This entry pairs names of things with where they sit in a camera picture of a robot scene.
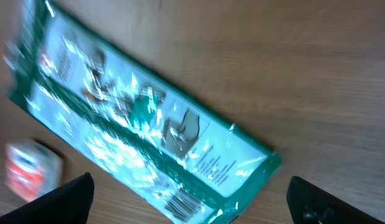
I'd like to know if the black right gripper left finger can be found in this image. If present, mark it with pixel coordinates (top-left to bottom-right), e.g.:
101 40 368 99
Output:
0 172 95 224

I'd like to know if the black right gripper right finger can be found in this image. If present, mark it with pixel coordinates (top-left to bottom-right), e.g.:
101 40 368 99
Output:
286 176 385 224

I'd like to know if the red tissue pack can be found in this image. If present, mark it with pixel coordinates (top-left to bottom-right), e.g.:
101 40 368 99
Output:
6 139 63 202

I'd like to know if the large green 3M package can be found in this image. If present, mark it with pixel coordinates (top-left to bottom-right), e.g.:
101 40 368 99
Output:
8 1 282 223

